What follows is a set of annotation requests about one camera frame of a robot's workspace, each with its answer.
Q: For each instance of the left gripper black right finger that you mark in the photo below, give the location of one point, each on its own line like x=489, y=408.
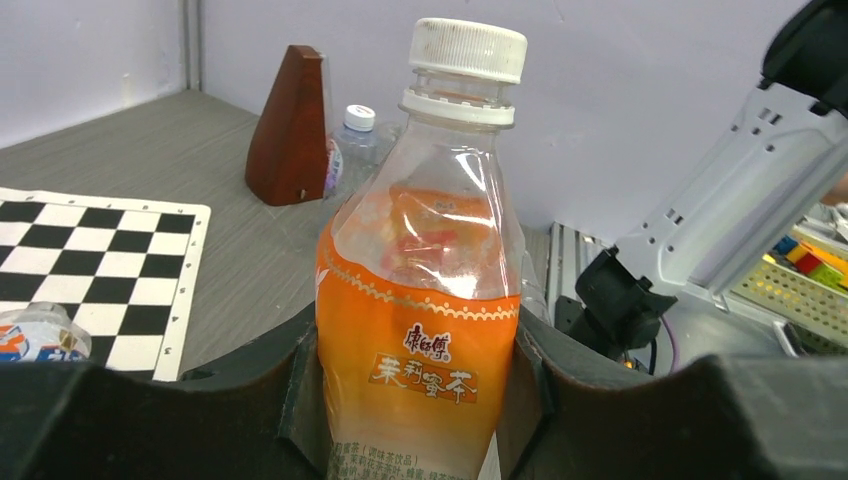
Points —
x=570, y=413

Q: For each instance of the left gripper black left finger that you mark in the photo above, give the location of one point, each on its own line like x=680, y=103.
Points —
x=254, y=413

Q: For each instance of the clear bottle blue label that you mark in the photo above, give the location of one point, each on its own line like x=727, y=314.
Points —
x=42, y=332

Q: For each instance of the orange crushed plastic bottle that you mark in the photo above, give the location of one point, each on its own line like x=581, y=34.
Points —
x=418, y=280

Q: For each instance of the white green cap front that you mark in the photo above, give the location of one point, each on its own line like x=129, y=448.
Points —
x=468, y=48

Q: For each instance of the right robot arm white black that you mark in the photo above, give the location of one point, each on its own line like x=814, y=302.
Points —
x=783, y=151

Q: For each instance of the upright bottle white red cap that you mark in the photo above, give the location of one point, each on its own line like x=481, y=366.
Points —
x=356, y=149

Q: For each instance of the black white chessboard mat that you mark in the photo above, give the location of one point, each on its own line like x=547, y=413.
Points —
x=123, y=269

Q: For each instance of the yellow basket coloured blocks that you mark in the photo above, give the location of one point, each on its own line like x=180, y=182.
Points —
x=803, y=278

